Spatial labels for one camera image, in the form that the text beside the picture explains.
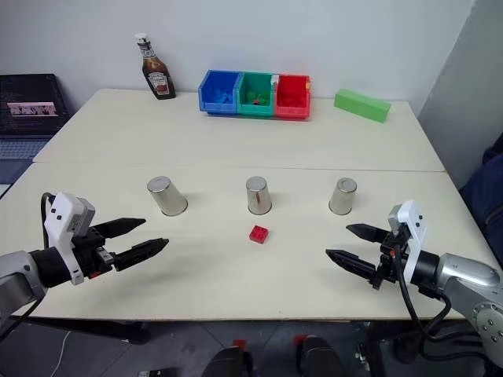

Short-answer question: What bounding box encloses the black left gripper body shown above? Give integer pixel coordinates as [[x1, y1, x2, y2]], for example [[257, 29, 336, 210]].
[[72, 226, 119, 280]]

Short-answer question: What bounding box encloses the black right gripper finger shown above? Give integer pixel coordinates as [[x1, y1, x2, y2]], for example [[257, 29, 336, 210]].
[[325, 248, 381, 282], [345, 222, 389, 243]]

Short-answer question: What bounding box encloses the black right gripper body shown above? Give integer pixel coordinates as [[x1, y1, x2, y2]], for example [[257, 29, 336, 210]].
[[370, 230, 410, 291]]

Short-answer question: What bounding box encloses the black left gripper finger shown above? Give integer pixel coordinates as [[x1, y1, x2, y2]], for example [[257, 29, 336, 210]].
[[94, 218, 148, 240], [113, 236, 171, 273]]

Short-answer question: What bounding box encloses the upturned steel cup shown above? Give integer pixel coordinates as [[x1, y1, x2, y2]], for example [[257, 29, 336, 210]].
[[328, 177, 358, 216], [245, 176, 273, 216], [146, 175, 189, 217]]

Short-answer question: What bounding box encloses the black table leg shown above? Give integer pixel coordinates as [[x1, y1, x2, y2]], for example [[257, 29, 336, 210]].
[[364, 320, 396, 377]]

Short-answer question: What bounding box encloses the red toy brick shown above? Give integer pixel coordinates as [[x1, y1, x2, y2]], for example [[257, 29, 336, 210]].
[[248, 225, 272, 243]]

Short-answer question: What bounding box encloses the dark rounded shape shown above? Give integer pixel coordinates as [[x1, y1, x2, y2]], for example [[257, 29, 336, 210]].
[[299, 335, 343, 377], [211, 346, 255, 377]]

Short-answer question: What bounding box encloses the person in dark clothes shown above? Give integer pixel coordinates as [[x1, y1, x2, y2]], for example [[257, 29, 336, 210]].
[[458, 134, 503, 272]]

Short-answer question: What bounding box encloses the green rectangular block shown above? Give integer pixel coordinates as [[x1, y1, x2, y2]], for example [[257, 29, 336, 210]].
[[334, 88, 392, 124]]

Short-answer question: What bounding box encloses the laptop keyboard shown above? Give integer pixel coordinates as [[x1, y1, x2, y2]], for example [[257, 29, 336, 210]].
[[0, 135, 54, 185]]

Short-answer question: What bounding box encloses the red storage bin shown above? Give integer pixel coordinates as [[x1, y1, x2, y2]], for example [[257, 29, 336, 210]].
[[274, 74, 312, 121]]

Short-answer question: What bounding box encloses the black plastic crate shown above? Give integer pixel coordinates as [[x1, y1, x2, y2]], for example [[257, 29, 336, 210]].
[[0, 73, 72, 137]]

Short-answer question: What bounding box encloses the ketchup bottle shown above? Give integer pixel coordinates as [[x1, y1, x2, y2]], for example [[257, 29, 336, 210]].
[[134, 32, 177, 101]]

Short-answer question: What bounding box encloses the blue storage bin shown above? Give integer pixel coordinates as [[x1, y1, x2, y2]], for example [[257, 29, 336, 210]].
[[198, 69, 244, 115]]

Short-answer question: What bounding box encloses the green storage bin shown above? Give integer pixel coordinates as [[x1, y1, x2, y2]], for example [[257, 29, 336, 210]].
[[236, 71, 278, 118]]

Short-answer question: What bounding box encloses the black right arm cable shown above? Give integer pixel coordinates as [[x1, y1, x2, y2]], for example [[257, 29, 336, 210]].
[[392, 243, 453, 343]]

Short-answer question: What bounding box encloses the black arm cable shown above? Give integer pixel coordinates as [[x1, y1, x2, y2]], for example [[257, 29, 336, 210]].
[[392, 243, 453, 343], [39, 192, 55, 249]]

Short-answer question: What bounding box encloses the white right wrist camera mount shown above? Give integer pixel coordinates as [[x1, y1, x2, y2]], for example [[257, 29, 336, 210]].
[[387, 199, 428, 284]]

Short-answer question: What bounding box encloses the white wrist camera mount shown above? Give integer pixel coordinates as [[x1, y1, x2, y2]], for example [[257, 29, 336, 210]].
[[387, 199, 428, 284], [42, 192, 97, 286]]

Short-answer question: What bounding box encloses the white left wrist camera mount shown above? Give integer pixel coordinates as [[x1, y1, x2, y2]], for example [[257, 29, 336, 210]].
[[42, 192, 97, 286]]

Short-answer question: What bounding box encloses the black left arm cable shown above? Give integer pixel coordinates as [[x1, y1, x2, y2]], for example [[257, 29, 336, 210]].
[[39, 192, 55, 249]]

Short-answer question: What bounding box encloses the black table frame bar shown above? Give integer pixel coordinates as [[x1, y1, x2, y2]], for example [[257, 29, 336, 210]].
[[21, 317, 151, 346]]

